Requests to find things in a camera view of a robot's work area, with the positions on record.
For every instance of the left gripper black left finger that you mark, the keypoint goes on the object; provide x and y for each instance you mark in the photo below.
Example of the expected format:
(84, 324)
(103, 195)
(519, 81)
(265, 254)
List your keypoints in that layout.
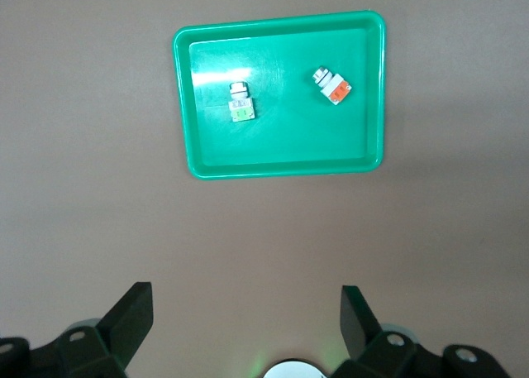
(124, 324)

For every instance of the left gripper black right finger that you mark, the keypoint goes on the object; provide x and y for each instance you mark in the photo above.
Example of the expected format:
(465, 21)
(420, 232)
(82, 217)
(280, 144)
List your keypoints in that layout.
(359, 328)

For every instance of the push button orange block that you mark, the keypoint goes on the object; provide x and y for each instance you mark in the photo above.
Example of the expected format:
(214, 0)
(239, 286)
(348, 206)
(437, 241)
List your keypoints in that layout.
(335, 88)

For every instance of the push button green block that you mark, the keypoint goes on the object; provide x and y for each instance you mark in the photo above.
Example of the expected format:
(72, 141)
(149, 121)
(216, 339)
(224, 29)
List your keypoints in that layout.
(241, 107)

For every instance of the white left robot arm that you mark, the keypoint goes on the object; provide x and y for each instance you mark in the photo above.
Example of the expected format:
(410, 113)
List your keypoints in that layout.
(294, 371)

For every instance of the green plastic tray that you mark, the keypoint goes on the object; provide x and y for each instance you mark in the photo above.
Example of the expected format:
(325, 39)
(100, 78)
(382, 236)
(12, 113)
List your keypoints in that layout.
(285, 142)

